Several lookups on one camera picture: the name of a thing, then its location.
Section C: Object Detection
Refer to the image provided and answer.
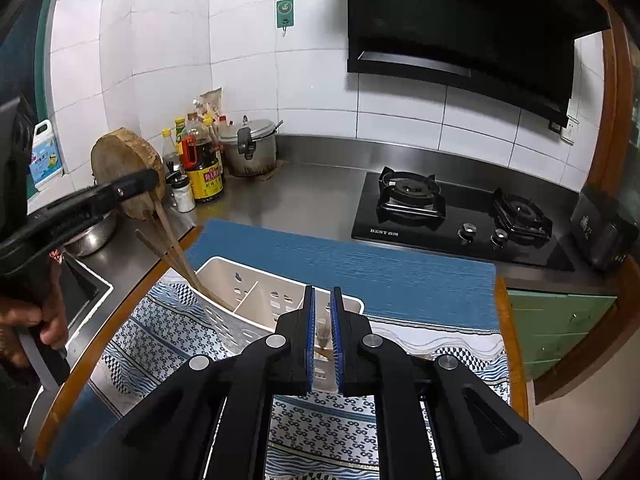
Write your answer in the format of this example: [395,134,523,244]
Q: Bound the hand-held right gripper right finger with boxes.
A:
[331,286,586,480]

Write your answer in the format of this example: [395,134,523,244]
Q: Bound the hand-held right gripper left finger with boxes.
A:
[65,285,317,480]

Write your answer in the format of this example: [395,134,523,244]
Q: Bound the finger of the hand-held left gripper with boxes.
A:
[30,169,160,261]

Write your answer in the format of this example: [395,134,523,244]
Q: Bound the white plastic utensil holder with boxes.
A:
[192,256,363,396]

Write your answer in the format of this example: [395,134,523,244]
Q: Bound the wooden chopsticks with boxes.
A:
[135,230,237,311]

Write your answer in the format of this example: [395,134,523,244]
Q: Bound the person's left hand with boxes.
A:
[0,272,69,368]

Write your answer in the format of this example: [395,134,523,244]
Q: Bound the white blue detergent bottle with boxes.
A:
[28,119,65,192]

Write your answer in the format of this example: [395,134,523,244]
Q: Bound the round wooden chopping board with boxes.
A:
[91,127,167,221]

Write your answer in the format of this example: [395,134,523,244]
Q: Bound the steel colander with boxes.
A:
[62,210,118,257]

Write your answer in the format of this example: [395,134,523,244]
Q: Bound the white shaker with black lid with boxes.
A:
[171,174,197,213]

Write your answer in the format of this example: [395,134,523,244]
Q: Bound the blue patterned tablecloth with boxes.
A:
[37,219,511,480]

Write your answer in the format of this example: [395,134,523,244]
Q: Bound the large soy sauce bottle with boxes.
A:
[181,112,225,203]

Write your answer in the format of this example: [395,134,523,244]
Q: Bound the black kitchen sink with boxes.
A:
[55,255,115,331]

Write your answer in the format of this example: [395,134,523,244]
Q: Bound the clear snack bag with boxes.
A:
[195,87,223,121]

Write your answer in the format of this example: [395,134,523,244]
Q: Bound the steel pressure cooker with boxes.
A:
[218,116,284,178]

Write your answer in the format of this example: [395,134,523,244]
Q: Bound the black gas stove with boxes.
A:
[351,166,576,272]

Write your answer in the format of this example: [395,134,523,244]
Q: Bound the green cabinet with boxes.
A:
[505,287,618,381]

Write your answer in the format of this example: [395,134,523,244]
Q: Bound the black box appliance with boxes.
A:
[570,182,640,273]

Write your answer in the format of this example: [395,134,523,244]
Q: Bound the black range hood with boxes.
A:
[342,0,612,131]

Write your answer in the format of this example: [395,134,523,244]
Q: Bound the green wall hook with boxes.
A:
[275,0,295,38]

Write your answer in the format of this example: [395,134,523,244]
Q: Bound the white wall socket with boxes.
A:
[547,115,580,145]

